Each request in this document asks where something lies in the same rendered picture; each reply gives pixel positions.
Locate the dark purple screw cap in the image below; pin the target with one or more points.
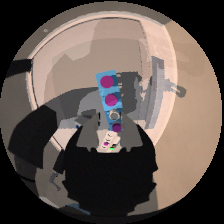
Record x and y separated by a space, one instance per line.
116 127

